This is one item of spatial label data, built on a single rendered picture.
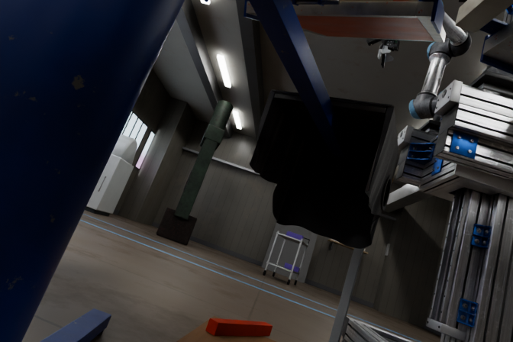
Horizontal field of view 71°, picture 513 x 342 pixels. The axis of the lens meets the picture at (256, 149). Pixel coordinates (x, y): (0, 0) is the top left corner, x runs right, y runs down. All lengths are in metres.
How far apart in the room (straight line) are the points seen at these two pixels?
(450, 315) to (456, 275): 0.15
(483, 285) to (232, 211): 9.30
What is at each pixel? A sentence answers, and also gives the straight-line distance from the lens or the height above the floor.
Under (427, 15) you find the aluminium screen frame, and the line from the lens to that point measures 1.14.
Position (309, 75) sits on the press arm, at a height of 0.87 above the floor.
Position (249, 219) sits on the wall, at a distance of 10.53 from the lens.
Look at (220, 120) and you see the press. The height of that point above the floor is 2.65.
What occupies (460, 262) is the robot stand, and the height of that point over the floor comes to 0.60.
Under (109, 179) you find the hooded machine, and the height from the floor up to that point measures 0.66.
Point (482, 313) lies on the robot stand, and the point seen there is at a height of 0.45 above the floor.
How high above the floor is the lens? 0.38
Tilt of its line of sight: 15 degrees up
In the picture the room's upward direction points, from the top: 20 degrees clockwise
